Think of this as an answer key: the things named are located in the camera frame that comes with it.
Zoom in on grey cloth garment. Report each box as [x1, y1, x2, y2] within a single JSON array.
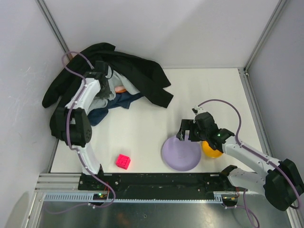
[[88, 67, 140, 113]]

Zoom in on navy blue cloth garment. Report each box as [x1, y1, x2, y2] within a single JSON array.
[[87, 92, 143, 126]]

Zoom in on black cloth garment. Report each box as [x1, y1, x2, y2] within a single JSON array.
[[42, 42, 174, 141]]

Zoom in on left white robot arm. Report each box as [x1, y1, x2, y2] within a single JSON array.
[[52, 61, 111, 175]]

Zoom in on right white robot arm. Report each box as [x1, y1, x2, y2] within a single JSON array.
[[176, 112, 304, 211]]

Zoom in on orange cloth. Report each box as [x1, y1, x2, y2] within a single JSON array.
[[114, 86, 126, 93]]

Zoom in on orange plastic bowl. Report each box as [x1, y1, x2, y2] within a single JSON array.
[[202, 141, 223, 158]]

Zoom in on lilac plastic plate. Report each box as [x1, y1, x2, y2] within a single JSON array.
[[161, 136, 202, 171]]

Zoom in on pink toy cube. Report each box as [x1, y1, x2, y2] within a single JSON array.
[[115, 154, 131, 170]]

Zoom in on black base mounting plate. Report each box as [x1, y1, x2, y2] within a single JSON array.
[[78, 172, 238, 200]]

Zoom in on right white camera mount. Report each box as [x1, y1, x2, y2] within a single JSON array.
[[192, 105, 205, 116]]

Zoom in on left aluminium frame post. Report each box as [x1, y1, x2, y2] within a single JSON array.
[[35, 0, 70, 53]]

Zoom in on grey slotted cable duct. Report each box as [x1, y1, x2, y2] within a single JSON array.
[[44, 192, 239, 203]]

